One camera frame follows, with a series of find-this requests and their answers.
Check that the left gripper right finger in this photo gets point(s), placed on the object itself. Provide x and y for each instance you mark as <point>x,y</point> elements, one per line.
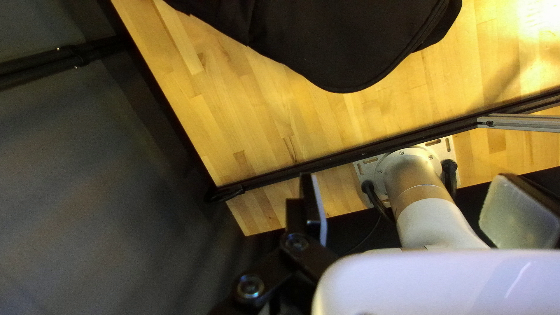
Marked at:
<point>516,214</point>

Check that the black frame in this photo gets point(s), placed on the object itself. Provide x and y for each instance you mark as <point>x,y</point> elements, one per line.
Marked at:
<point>350,156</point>

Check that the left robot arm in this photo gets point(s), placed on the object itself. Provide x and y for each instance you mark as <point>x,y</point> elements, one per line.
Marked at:
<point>420,210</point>

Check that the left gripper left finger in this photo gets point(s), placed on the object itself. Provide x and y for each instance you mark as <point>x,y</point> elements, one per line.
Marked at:
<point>306,210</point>

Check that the black backpack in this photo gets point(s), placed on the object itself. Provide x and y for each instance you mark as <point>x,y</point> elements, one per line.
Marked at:
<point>332,39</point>

